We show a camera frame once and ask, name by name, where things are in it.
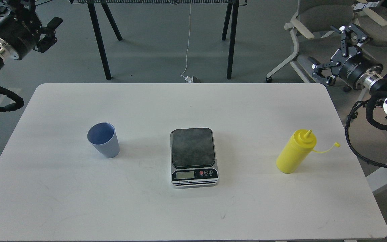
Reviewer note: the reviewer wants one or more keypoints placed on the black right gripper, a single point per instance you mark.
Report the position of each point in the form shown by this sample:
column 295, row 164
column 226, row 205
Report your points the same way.
column 356, row 69

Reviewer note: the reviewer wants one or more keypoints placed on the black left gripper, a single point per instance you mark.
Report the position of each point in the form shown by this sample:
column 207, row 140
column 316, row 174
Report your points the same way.
column 18, row 37

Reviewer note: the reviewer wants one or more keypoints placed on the yellow squeeze bottle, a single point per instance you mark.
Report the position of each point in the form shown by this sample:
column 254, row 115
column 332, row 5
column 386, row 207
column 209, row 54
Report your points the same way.
column 299, row 146

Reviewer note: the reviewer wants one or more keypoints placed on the blue ribbed plastic cup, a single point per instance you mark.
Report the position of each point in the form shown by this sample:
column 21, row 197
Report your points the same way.
column 104, row 138

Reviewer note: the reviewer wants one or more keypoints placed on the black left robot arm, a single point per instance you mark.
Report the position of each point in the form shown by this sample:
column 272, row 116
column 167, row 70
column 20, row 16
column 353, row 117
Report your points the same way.
column 23, row 9

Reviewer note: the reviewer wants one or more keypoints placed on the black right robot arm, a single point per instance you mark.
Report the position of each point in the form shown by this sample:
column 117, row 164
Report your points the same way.
column 376, row 105

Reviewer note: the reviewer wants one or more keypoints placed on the digital kitchen scale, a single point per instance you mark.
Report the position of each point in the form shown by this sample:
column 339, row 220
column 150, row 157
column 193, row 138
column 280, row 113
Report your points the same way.
column 193, row 158

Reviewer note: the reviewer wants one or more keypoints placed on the grey office chair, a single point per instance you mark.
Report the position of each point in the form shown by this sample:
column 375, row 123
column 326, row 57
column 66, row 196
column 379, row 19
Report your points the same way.
column 371, row 15
column 312, row 35

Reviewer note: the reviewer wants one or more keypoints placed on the black-legged background table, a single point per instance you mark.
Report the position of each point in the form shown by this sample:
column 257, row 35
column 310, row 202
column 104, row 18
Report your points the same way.
column 171, row 28

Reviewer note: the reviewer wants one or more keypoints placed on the white power adapter on floor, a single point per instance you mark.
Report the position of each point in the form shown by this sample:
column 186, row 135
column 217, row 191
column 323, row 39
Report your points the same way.
column 192, row 80

